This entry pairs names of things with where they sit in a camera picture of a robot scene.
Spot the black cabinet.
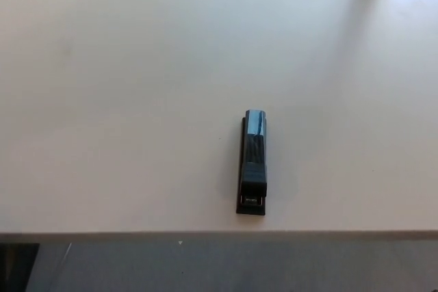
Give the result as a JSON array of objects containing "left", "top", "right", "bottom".
[{"left": 0, "top": 243, "right": 40, "bottom": 292}]

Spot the black desktop stapler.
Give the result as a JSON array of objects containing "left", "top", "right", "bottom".
[{"left": 235, "top": 109, "right": 268, "bottom": 217}]

